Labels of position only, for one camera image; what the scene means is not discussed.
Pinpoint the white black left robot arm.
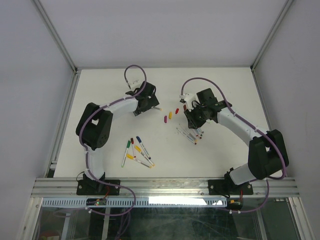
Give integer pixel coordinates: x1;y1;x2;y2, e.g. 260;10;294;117
75;82;159;195

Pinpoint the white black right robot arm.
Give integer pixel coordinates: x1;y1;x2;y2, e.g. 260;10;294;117
180;88;289;194

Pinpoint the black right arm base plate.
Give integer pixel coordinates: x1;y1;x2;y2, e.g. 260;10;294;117
207;179;254;197

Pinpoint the grey slotted cable duct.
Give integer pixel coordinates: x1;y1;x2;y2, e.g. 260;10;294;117
42;196;228;208

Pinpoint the blue cap marker pen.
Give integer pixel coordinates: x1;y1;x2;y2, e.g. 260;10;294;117
136;136;151;159

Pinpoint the green cap marker pen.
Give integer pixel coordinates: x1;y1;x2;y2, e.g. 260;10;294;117
121;140;131;168

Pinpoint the brown cap marker pen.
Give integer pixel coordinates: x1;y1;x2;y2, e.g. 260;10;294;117
196;129;202;139

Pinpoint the red cap marker group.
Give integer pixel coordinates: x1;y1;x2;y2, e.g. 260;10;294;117
179;124;198;142

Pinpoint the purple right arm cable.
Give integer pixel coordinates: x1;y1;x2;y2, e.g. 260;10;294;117
179;77;288;215

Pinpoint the aluminium frame rail front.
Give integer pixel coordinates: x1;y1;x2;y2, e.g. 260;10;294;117
31;177;300;198

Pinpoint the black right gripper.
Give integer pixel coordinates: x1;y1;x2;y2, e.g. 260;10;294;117
183;103;207;129

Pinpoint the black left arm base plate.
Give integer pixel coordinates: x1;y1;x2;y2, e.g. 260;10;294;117
76;178;120;196

